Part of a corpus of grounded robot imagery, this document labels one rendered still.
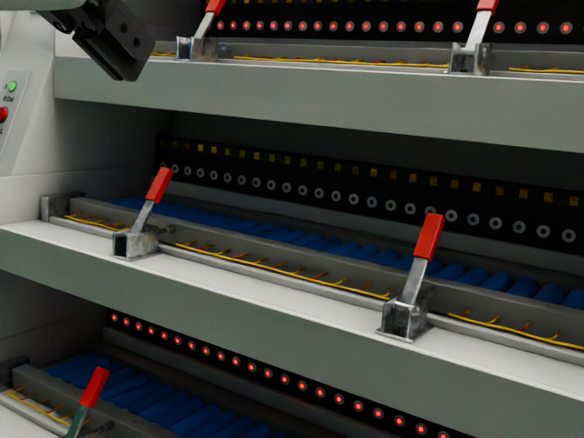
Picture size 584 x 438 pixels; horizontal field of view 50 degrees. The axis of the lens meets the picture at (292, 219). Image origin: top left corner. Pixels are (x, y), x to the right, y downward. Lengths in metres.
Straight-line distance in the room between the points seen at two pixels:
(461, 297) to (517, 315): 0.04
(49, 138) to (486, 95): 0.47
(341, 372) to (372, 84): 0.21
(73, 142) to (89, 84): 0.09
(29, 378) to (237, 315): 0.30
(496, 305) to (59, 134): 0.50
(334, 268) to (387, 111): 0.14
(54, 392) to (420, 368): 0.40
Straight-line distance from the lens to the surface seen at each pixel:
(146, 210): 0.59
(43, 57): 0.75
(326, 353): 0.45
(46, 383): 0.71
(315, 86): 0.51
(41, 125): 0.73
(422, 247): 0.45
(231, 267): 0.55
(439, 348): 0.43
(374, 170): 0.62
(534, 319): 0.47
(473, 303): 0.48
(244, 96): 0.55
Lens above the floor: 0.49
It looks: 8 degrees up
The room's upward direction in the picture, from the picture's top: 16 degrees clockwise
